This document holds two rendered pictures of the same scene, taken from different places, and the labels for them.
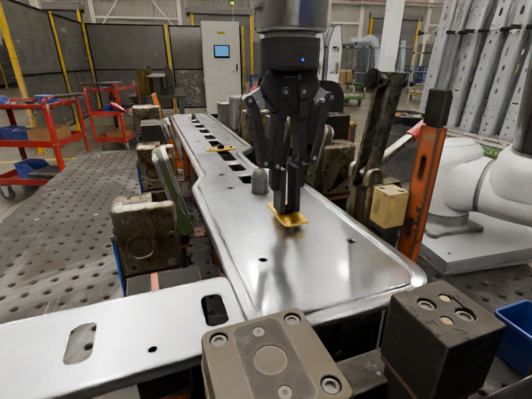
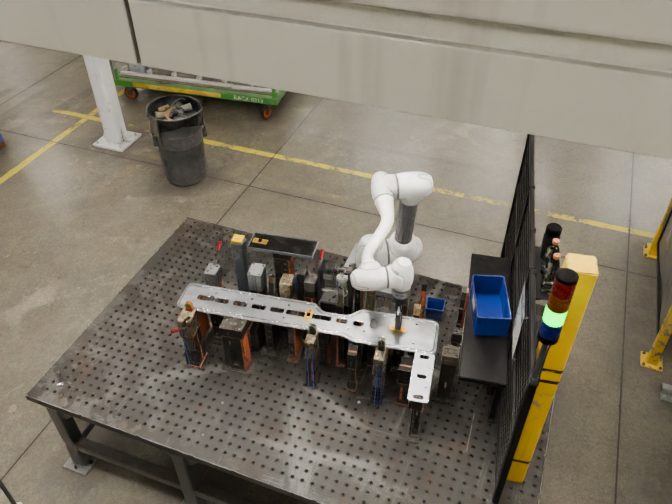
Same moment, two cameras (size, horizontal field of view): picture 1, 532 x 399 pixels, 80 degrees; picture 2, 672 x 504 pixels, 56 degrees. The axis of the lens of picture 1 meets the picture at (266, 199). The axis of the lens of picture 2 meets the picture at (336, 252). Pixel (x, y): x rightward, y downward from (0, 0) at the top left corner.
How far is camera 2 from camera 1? 296 cm
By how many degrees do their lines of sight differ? 50
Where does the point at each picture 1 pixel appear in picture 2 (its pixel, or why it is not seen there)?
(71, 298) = (316, 420)
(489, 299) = (412, 299)
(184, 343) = (430, 363)
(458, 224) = not seen: hidden behind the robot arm
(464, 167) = (380, 252)
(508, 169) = (399, 250)
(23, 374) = (424, 383)
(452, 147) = not seen: hidden behind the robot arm
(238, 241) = (402, 343)
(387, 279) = (433, 328)
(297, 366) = (453, 349)
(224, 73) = not seen: outside the picture
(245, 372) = (451, 353)
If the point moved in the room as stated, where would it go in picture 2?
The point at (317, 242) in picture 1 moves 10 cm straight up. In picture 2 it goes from (413, 330) to (414, 316)
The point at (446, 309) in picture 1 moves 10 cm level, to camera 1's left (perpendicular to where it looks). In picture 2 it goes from (457, 331) to (448, 344)
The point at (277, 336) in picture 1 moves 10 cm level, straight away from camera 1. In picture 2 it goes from (448, 348) to (429, 339)
